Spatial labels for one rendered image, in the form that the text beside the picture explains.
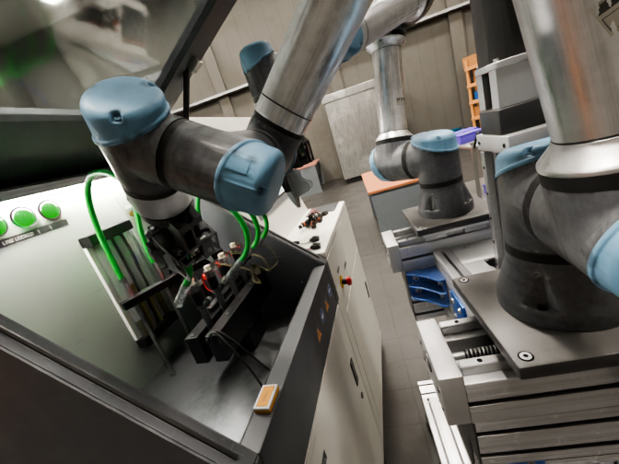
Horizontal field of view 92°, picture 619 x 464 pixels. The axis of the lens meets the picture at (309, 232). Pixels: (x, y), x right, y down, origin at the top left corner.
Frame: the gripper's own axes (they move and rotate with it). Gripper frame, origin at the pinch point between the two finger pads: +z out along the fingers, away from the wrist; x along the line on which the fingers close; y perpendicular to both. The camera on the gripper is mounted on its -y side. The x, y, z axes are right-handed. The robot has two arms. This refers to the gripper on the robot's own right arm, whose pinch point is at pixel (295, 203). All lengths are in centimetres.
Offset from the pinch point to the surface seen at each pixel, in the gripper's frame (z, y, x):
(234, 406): 38, -22, -24
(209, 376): 38, -35, -14
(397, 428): 122, 2, 33
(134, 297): 11, -48, -13
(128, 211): -10, -57, 7
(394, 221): 93, 18, 241
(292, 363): 27.0, -3.0, -24.7
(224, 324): 23.4, -24.3, -12.8
